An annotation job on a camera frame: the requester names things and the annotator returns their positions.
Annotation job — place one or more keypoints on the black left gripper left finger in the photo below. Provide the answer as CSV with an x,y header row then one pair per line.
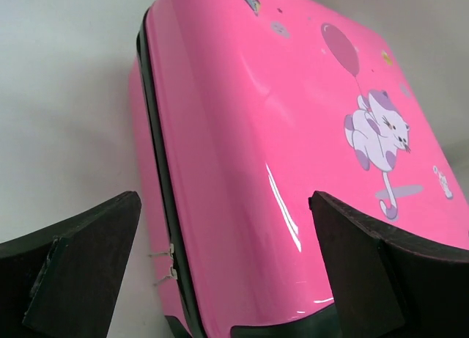
x,y
64,280

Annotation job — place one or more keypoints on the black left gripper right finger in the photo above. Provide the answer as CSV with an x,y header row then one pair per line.
x,y
388,282

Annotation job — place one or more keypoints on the pink suitcase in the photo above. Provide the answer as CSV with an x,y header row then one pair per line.
x,y
242,109

